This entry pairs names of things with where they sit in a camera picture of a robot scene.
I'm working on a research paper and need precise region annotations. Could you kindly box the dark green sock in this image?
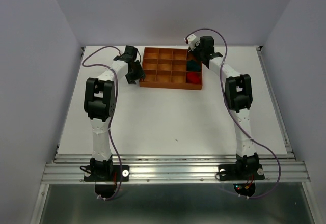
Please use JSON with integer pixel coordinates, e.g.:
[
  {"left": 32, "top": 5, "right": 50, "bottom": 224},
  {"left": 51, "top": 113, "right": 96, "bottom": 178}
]
[{"left": 186, "top": 60, "right": 201, "bottom": 72}]

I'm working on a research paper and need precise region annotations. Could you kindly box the red sock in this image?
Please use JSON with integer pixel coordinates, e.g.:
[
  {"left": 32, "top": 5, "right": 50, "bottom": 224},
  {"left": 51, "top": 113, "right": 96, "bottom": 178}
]
[{"left": 186, "top": 72, "right": 201, "bottom": 85}]

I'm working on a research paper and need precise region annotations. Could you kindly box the orange compartment tray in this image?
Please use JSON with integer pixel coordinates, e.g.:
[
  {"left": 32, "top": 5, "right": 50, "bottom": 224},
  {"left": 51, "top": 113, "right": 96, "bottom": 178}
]
[{"left": 139, "top": 47, "right": 203, "bottom": 90}]

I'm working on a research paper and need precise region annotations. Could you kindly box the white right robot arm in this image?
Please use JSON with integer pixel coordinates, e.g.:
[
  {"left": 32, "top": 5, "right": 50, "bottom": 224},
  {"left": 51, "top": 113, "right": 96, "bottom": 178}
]
[{"left": 185, "top": 34, "right": 260, "bottom": 181}]

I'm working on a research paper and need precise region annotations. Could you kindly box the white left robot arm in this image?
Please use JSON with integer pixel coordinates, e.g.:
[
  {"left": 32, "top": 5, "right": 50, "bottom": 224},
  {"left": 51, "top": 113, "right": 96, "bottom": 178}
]
[{"left": 82, "top": 46, "right": 145, "bottom": 180}]

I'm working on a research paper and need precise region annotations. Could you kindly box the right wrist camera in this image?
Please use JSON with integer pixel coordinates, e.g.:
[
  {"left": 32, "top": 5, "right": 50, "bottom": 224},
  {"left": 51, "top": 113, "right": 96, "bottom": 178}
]
[{"left": 184, "top": 34, "right": 200, "bottom": 51}]

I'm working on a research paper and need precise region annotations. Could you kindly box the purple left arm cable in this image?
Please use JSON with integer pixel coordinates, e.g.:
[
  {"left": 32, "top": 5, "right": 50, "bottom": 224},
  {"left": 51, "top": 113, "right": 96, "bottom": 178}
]
[{"left": 81, "top": 45, "right": 124, "bottom": 202}]

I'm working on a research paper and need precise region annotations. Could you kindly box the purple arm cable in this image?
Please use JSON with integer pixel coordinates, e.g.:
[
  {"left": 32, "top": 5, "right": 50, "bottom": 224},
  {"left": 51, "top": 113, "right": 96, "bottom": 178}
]
[
  {"left": 81, "top": 45, "right": 124, "bottom": 202},
  {"left": 184, "top": 27, "right": 281, "bottom": 200}
]

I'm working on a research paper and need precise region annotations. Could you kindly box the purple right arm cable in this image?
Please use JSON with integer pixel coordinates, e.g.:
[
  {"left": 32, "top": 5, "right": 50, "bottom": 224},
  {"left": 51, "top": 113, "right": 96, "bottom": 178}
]
[{"left": 184, "top": 27, "right": 281, "bottom": 200}]

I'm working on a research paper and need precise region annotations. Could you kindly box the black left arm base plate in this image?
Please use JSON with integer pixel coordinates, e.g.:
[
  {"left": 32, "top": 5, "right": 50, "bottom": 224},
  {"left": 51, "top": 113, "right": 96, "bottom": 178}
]
[{"left": 79, "top": 165, "right": 130, "bottom": 182}]

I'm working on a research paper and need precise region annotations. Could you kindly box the aluminium mounting rail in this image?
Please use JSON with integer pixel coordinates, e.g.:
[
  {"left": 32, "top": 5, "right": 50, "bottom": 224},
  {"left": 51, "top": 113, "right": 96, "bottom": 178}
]
[{"left": 41, "top": 153, "right": 310, "bottom": 184}]

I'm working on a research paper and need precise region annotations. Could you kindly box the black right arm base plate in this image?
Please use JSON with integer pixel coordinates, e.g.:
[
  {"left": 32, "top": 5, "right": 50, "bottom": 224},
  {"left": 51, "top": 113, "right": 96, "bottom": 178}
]
[{"left": 215, "top": 164, "right": 265, "bottom": 181}]

